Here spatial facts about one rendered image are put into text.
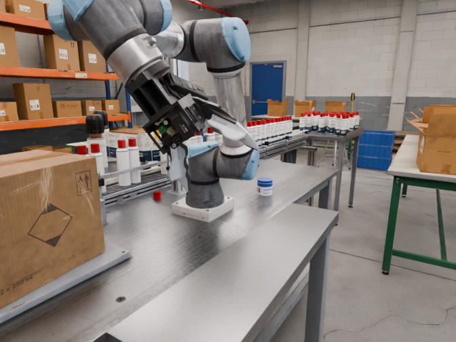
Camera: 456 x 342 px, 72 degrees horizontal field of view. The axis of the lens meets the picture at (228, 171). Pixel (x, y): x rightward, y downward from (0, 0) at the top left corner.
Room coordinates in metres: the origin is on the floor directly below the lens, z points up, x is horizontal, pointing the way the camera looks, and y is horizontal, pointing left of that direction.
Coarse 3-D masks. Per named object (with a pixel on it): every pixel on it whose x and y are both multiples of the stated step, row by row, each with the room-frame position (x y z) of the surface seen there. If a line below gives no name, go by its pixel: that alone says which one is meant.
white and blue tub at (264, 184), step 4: (260, 180) 1.36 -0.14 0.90; (264, 180) 1.36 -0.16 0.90; (268, 180) 1.36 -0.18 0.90; (272, 180) 1.37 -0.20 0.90; (260, 184) 1.36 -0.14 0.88; (264, 184) 1.35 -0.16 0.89; (268, 184) 1.36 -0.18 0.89; (272, 184) 1.38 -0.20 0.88; (260, 188) 1.36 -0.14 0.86; (264, 188) 1.35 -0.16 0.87; (268, 188) 1.36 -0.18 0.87; (272, 188) 1.38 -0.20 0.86; (260, 192) 1.36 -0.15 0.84; (264, 192) 1.35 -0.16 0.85; (268, 192) 1.36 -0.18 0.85
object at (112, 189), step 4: (148, 176) 1.51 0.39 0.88; (152, 176) 1.51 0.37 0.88; (156, 176) 1.51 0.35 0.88; (160, 176) 1.51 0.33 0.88; (164, 176) 1.51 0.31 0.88; (144, 180) 1.43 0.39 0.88; (148, 180) 1.43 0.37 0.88; (152, 180) 1.43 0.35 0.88; (136, 184) 1.37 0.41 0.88; (140, 184) 1.37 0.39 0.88; (108, 188) 1.31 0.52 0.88; (112, 188) 1.31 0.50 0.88; (116, 188) 1.31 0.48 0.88; (120, 188) 1.31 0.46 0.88; (124, 188) 1.31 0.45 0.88; (128, 188) 1.32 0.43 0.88; (108, 192) 1.25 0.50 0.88; (112, 192) 1.25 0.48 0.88
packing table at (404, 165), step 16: (416, 144) 3.16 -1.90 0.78; (400, 160) 2.37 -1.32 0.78; (416, 160) 2.37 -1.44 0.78; (400, 176) 2.04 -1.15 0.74; (416, 176) 1.96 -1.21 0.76; (432, 176) 1.91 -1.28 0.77; (448, 176) 1.88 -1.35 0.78; (384, 256) 2.06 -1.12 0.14; (400, 256) 2.01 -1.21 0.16; (416, 256) 1.97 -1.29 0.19; (384, 272) 2.06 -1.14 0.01
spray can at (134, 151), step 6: (132, 138) 1.38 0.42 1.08; (132, 144) 1.38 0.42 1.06; (132, 150) 1.37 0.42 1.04; (138, 150) 1.40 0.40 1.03; (132, 156) 1.37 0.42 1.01; (138, 156) 1.39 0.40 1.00; (132, 162) 1.37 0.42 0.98; (138, 162) 1.39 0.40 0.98; (132, 174) 1.37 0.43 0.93; (138, 174) 1.38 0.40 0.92; (132, 180) 1.37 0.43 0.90; (138, 180) 1.38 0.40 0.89
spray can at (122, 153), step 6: (120, 144) 1.34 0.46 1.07; (120, 150) 1.33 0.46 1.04; (126, 150) 1.34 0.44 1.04; (120, 156) 1.33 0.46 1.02; (126, 156) 1.34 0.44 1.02; (120, 162) 1.33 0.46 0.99; (126, 162) 1.34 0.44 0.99; (120, 168) 1.33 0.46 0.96; (126, 168) 1.33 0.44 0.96; (120, 174) 1.33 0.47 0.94; (126, 174) 1.33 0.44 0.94; (120, 180) 1.33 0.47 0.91; (126, 180) 1.33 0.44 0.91; (120, 186) 1.33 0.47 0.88; (126, 186) 1.33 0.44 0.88
